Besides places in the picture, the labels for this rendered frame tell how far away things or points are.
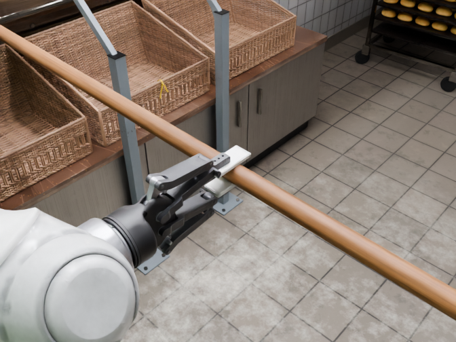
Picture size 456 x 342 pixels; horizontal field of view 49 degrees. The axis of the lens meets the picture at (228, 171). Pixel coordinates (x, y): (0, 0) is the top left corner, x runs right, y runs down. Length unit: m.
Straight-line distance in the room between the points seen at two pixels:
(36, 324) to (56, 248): 0.05
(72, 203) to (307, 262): 1.01
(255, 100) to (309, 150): 0.58
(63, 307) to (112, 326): 0.04
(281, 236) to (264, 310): 0.41
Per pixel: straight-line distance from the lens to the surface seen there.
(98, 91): 0.93
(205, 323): 2.00
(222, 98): 2.06
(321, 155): 2.77
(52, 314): 0.37
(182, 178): 0.64
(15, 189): 1.75
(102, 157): 1.82
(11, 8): 2.07
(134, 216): 0.62
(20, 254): 0.41
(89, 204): 1.88
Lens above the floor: 1.66
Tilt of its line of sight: 39 degrees down
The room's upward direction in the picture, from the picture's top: straight up
